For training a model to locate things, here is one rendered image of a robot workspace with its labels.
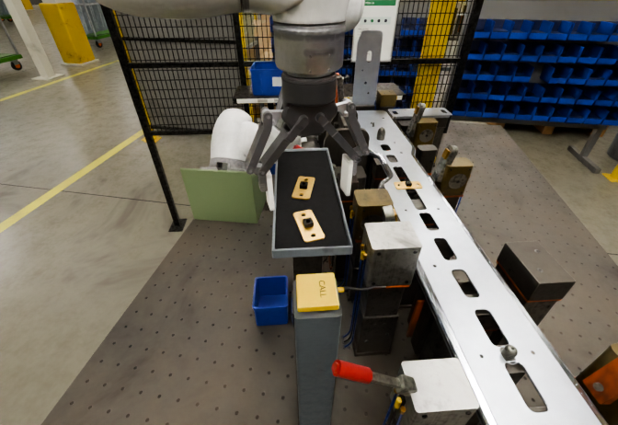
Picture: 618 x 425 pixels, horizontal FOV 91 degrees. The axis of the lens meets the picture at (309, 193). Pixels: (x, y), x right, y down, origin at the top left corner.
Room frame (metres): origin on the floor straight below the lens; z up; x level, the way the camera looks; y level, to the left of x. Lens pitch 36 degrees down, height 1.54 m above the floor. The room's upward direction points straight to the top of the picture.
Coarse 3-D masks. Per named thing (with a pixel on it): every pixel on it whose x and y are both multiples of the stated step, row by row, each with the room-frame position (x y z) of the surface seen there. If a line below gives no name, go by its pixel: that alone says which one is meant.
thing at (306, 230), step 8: (296, 216) 0.45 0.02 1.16; (304, 216) 0.45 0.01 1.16; (312, 216) 0.45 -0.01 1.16; (304, 224) 0.42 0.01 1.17; (312, 224) 0.42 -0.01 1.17; (304, 232) 0.41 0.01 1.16; (312, 232) 0.41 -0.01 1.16; (320, 232) 0.41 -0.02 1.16; (304, 240) 0.39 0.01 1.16; (312, 240) 0.39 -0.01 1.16
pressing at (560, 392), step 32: (384, 128) 1.24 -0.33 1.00; (384, 160) 0.95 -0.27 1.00; (416, 160) 0.97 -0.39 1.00; (416, 224) 0.61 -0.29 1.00; (448, 224) 0.61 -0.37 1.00; (480, 256) 0.50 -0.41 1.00; (448, 288) 0.41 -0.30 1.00; (480, 288) 0.41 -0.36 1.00; (448, 320) 0.34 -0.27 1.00; (512, 320) 0.34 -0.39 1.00; (480, 352) 0.28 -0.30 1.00; (544, 352) 0.28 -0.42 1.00; (480, 384) 0.23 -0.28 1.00; (512, 384) 0.23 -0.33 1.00; (544, 384) 0.23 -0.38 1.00; (576, 384) 0.23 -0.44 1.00; (480, 416) 0.18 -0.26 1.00; (512, 416) 0.18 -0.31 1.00; (544, 416) 0.18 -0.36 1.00; (576, 416) 0.18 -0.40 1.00
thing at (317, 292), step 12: (300, 276) 0.31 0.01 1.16; (312, 276) 0.31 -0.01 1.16; (324, 276) 0.31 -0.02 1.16; (300, 288) 0.29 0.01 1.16; (312, 288) 0.29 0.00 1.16; (324, 288) 0.29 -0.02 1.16; (336, 288) 0.29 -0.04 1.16; (300, 300) 0.27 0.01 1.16; (312, 300) 0.27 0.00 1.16; (324, 300) 0.27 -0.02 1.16; (336, 300) 0.27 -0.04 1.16
